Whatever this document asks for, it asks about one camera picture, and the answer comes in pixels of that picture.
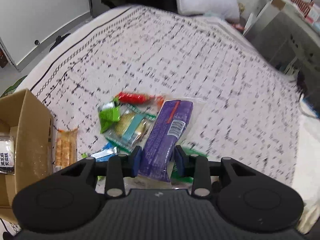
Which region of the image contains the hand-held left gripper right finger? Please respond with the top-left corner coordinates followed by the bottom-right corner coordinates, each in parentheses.
top-left (174, 145), bottom-right (265, 197)

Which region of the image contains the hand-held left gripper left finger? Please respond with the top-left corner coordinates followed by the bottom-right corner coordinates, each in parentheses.
top-left (54, 145), bottom-right (142, 197)

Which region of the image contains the purple snack packet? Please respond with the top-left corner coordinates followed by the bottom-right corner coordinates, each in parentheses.
top-left (137, 99), bottom-right (194, 182)

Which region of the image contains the blue snack packet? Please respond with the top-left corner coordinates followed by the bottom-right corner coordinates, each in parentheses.
top-left (82, 146), bottom-right (119, 162)

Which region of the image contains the bright green snack packet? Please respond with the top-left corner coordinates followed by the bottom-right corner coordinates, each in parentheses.
top-left (98, 97), bottom-right (122, 134)

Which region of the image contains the orange cracker packet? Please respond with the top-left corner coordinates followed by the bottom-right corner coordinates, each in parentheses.
top-left (54, 127), bottom-right (79, 173)

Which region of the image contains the brown cardboard box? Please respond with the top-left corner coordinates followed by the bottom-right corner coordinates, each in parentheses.
top-left (0, 89), bottom-right (54, 224)

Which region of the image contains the white black label packet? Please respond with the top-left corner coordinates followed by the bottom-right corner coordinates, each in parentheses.
top-left (0, 135), bottom-right (16, 175)

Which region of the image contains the clear teal label cracker packet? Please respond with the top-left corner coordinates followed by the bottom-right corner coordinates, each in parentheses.
top-left (104, 105), bottom-right (158, 153)

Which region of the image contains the red snack packet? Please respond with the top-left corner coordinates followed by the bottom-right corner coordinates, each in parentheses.
top-left (115, 92), bottom-right (164, 105)

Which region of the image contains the white black patterned blanket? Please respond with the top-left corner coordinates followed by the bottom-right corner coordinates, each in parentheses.
top-left (15, 5), bottom-right (304, 195)

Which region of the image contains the black slipper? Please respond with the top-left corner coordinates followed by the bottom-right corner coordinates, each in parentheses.
top-left (50, 33), bottom-right (72, 52)

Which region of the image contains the green cartoon rug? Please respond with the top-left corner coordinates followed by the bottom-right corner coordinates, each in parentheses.
top-left (0, 75), bottom-right (28, 98)

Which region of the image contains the white desk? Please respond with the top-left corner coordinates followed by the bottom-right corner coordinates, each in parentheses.
top-left (242, 0), bottom-right (320, 77)

